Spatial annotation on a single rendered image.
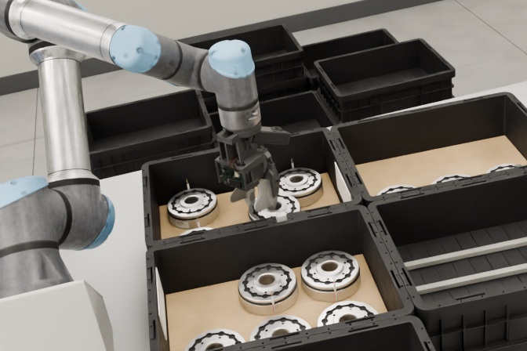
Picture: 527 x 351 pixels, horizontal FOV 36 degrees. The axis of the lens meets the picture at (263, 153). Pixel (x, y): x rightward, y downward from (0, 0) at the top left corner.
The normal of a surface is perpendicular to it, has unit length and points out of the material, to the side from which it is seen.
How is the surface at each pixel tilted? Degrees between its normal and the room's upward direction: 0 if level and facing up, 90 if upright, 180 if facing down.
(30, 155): 0
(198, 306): 0
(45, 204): 64
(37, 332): 90
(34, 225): 52
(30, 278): 27
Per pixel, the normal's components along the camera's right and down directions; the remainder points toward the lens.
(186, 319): -0.14, -0.85
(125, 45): -0.53, -0.11
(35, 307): 0.21, 0.48
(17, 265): -0.16, -0.53
